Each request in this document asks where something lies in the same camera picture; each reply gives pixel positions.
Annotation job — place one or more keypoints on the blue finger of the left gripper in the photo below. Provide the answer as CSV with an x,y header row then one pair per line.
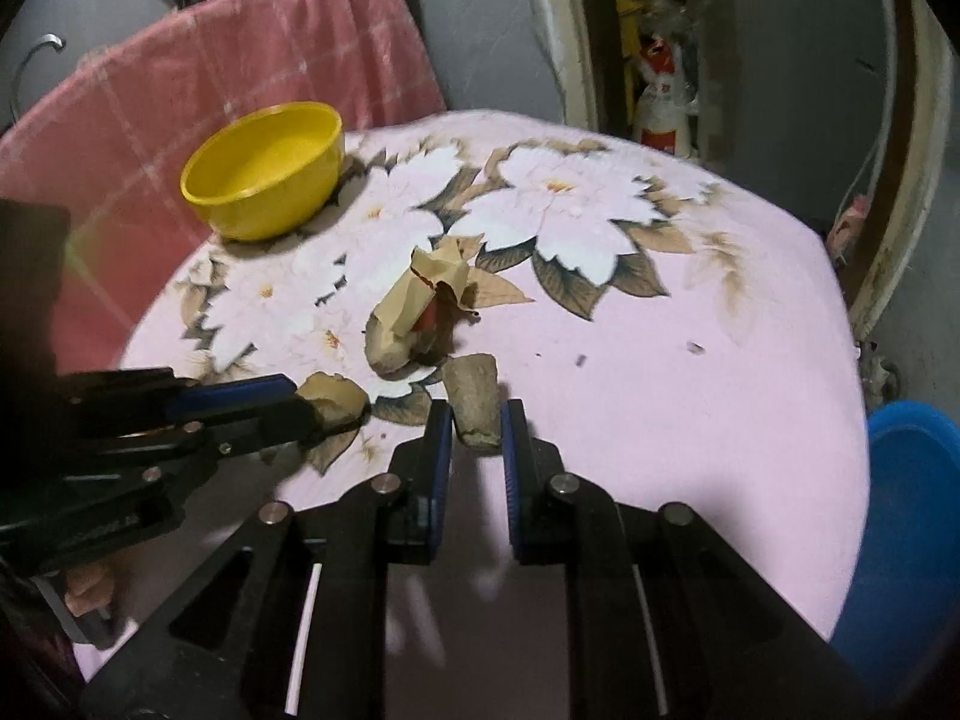
x,y
251,428
208,401

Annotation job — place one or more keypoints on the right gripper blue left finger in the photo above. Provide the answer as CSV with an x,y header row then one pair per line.
x,y
345,550

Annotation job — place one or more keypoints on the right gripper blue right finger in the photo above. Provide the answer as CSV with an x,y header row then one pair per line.
x,y
557,518

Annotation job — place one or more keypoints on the brown paper scrap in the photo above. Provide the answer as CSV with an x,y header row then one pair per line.
x,y
473,391

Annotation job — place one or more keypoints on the person left hand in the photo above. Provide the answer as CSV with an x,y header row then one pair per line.
x,y
89,588

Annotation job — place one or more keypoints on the pink floral table cloth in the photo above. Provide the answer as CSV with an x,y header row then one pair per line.
x,y
682,342

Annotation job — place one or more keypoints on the yellow plastic bowl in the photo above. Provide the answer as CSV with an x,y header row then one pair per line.
x,y
266,173

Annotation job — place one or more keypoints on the brown crumpled paper pile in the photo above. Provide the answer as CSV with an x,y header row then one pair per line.
x,y
405,323

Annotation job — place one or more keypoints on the pink checked towel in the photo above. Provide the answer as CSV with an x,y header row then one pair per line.
x,y
109,143

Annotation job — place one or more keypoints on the blue plastic bucket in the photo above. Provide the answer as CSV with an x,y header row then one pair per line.
x,y
902,606

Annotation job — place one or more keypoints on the red white rice bag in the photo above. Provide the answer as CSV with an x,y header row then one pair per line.
x,y
662,120

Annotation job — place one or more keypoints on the grey refrigerator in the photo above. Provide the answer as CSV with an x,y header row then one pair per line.
x,y
792,97

